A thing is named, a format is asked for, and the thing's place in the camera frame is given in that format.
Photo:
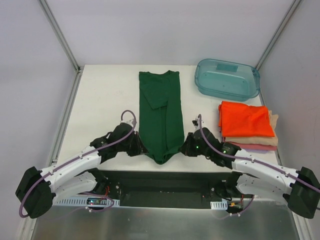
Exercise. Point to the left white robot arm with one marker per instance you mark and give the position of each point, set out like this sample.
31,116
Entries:
38,190

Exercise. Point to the teal plastic bin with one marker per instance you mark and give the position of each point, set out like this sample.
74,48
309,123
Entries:
227,80

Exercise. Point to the left white cable duct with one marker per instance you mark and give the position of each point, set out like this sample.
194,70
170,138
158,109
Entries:
88,201

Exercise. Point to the green t shirt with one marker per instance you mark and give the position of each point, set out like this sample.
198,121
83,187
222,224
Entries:
161,127

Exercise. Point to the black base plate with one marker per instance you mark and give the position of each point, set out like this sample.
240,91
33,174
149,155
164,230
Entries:
188,190

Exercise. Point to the left aluminium frame post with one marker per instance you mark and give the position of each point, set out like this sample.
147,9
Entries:
59,34

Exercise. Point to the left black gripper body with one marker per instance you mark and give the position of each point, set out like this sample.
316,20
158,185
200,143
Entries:
136,144

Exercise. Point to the left aluminium side rail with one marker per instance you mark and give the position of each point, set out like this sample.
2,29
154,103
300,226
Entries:
27,225

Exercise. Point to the right white cable duct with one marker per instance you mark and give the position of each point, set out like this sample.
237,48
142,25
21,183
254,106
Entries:
219,205

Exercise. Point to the orange folded t shirt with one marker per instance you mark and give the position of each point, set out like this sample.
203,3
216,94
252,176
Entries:
238,120

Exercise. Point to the pink folded t shirt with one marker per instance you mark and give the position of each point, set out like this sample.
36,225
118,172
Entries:
255,146

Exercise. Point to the right aluminium frame post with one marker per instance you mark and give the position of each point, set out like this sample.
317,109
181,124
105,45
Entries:
295,4

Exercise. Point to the aluminium frame post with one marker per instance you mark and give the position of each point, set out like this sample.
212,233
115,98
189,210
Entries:
295,4
59,34

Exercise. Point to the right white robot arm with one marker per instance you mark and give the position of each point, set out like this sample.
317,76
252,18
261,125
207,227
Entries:
298,189

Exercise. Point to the white cable duct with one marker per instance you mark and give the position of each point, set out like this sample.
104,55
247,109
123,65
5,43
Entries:
219,205
88,201

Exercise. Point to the beige folded t shirt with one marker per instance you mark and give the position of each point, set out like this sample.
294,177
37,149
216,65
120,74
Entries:
271,141

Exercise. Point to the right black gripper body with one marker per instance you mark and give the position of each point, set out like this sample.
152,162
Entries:
187,144

